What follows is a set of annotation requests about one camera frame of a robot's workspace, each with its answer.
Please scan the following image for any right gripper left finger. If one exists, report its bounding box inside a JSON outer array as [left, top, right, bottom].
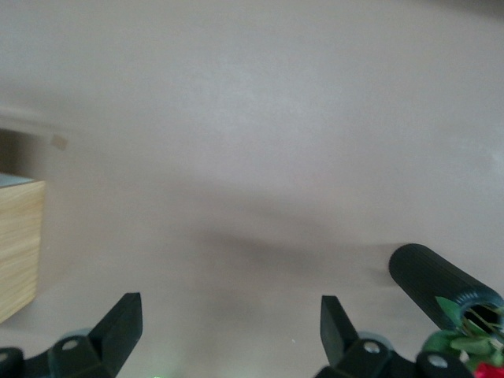
[[0, 291, 143, 378]]

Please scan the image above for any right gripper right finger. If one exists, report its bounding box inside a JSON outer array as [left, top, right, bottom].
[[314, 295, 474, 378]]

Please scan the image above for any wooden drawer cabinet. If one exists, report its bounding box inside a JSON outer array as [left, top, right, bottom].
[[0, 177, 47, 325]]

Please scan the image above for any artificial red rose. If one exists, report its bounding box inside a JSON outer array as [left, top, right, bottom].
[[423, 295, 504, 378]]

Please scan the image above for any black ribbed vase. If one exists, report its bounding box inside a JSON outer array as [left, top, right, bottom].
[[388, 243, 504, 336]]

